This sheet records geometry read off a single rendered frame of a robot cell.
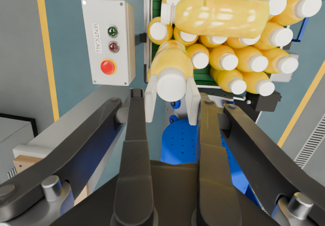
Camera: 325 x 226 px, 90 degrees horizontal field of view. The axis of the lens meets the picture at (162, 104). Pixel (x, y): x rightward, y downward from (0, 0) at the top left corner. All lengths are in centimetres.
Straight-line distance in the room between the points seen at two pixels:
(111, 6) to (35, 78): 171
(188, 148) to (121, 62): 30
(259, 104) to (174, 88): 47
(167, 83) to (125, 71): 25
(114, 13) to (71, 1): 131
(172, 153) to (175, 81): 29
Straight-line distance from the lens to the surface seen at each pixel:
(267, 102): 65
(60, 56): 185
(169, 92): 21
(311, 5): 51
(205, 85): 58
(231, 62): 45
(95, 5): 46
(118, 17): 44
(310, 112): 220
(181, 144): 50
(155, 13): 62
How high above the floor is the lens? 152
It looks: 65 degrees down
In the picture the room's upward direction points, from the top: 173 degrees counter-clockwise
